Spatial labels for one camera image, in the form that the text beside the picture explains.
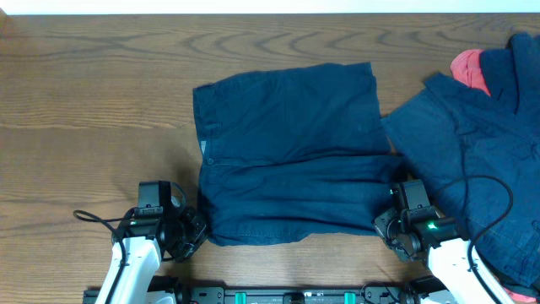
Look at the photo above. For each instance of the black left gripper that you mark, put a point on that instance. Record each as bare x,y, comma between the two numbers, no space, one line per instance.
190,216

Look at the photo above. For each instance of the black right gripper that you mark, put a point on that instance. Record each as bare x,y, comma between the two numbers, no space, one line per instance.
381,224

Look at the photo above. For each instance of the dark navy shorts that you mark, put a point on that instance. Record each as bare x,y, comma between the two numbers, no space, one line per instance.
290,153

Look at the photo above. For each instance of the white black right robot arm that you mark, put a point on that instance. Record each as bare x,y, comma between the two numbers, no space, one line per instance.
458,275

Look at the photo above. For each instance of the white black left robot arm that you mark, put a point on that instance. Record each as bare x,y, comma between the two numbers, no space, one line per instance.
144,240

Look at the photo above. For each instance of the dark navy clothes pile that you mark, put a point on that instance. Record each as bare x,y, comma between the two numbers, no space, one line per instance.
478,156

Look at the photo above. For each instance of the red garment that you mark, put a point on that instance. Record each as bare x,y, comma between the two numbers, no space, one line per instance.
466,69

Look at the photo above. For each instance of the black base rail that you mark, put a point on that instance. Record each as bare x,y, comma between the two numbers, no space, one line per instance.
295,295

